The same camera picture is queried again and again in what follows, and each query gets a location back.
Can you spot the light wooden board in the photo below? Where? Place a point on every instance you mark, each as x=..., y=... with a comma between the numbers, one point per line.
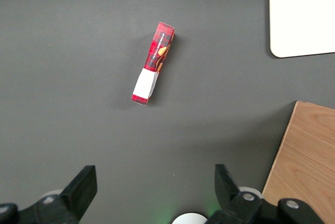
x=306, y=161

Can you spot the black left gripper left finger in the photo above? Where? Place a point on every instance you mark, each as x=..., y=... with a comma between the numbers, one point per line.
x=76, y=195

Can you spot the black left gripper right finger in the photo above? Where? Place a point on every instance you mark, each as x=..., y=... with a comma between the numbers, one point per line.
x=230, y=192

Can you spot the cream plastic tray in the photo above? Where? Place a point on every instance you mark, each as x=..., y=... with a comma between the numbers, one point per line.
x=301, y=12

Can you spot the red tartan shortbread cookie box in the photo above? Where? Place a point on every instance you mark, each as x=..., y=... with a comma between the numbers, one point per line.
x=154, y=61

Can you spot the white round disc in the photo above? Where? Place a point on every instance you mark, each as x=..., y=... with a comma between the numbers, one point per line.
x=189, y=219

